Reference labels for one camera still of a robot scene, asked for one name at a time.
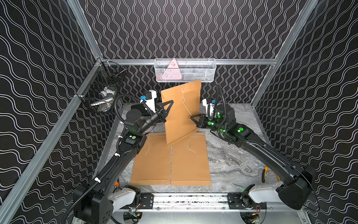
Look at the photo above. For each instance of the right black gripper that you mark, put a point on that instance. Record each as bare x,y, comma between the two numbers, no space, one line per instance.
201,122

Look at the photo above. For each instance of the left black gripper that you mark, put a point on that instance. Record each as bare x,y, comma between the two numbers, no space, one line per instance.
161,114

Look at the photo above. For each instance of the brown file bag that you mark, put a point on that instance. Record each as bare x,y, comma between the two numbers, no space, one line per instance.
190,165
152,165
186,99

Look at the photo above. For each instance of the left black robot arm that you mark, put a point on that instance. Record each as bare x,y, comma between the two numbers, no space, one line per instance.
96,201

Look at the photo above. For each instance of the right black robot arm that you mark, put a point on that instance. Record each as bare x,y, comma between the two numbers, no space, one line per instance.
295,181

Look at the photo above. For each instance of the pink triangular board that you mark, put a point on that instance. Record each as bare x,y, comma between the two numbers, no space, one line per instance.
171,73

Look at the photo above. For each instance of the white object in black basket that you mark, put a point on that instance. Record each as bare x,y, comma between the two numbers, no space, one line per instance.
106,99

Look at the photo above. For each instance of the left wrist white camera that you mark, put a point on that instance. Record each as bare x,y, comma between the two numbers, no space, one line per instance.
149,99

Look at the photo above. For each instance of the white wire mesh basket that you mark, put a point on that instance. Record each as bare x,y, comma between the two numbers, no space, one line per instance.
192,69

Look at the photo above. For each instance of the black wire mesh basket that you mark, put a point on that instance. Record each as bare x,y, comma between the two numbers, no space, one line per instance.
109,74

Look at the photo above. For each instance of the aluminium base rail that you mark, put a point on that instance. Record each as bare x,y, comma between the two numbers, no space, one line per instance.
201,202

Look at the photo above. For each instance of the yellow handled pliers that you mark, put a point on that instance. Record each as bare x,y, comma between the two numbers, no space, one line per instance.
268,176

